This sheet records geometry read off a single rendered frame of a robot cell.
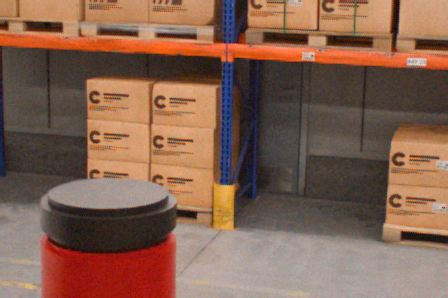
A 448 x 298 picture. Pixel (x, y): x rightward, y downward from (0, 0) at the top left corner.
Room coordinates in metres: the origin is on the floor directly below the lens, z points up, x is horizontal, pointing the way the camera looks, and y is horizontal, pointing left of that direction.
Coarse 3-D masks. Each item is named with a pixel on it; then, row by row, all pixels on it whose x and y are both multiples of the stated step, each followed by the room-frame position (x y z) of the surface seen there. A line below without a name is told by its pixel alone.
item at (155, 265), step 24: (48, 240) 0.33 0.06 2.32; (168, 240) 0.33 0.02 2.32; (48, 264) 0.32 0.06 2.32; (72, 264) 0.31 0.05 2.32; (96, 264) 0.31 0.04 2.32; (120, 264) 0.31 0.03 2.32; (144, 264) 0.32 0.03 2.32; (168, 264) 0.33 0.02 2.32; (48, 288) 0.32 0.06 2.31; (72, 288) 0.31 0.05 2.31; (96, 288) 0.31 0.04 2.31; (120, 288) 0.31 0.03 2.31; (144, 288) 0.32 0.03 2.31; (168, 288) 0.33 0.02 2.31
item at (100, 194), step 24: (72, 192) 0.34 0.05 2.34; (96, 192) 0.34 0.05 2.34; (120, 192) 0.34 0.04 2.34; (144, 192) 0.34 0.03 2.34; (168, 192) 0.34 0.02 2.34; (48, 216) 0.32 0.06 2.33; (72, 216) 0.32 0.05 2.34; (96, 216) 0.31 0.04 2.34; (120, 216) 0.32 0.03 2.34; (144, 216) 0.32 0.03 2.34; (168, 216) 0.33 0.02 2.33; (72, 240) 0.31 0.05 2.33; (96, 240) 0.31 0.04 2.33; (120, 240) 0.31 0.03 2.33; (144, 240) 0.32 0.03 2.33
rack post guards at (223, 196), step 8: (216, 184) 7.91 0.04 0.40; (216, 192) 7.91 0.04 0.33; (224, 192) 7.89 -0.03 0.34; (232, 192) 7.90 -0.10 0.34; (216, 200) 7.91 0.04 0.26; (224, 200) 7.89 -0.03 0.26; (232, 200) 7.90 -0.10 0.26; (216, 208) 7.91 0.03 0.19; (224, 208) 7.89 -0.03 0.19; (232, 208) 7.91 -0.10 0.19; (216, 216) 7.91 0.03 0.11; (224, 216) 7.89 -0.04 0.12; (232, 216) 7.91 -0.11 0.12; (216, 224) 7.91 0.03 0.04; (224, 224) 7.89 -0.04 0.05; (232, 224) 7.92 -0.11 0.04
